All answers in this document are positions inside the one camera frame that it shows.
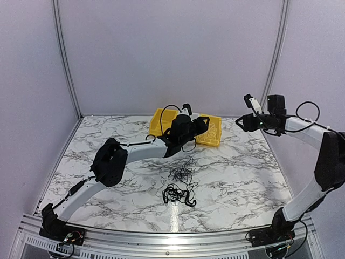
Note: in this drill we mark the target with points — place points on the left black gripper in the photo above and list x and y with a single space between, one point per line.
201 127

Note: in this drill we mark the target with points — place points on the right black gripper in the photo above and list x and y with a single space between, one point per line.
248 122

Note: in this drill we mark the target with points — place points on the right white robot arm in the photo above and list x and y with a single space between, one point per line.
328 172

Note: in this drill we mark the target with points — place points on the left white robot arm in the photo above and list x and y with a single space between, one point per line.
109 165

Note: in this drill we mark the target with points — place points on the white plastic bin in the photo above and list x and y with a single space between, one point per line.
183 119

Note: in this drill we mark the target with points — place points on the right yellow plastic bin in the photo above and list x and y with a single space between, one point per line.
213 135

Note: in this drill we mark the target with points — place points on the yellow plastic bin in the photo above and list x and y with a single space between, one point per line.
213 135
160 122

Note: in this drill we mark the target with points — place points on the left yellow plastic bin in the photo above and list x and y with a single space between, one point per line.
160 122

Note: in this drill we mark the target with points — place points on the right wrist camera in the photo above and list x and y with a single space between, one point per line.
253 104

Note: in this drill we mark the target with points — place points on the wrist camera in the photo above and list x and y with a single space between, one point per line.
253 104
186 110

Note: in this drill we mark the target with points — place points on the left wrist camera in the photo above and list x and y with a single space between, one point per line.
186 110

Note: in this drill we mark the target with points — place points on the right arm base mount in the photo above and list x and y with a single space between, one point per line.
269 236

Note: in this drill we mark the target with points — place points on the right aluminium corner post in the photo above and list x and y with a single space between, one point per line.
279 43

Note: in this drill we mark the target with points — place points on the aluminium corner post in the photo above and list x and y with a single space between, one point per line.
64 58
279 43

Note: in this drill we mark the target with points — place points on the aluminium front rail frame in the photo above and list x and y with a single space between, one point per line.
105 243

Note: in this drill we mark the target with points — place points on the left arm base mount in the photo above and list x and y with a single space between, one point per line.
63 236

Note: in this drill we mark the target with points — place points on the left aluminium corner post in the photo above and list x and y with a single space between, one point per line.
64 58

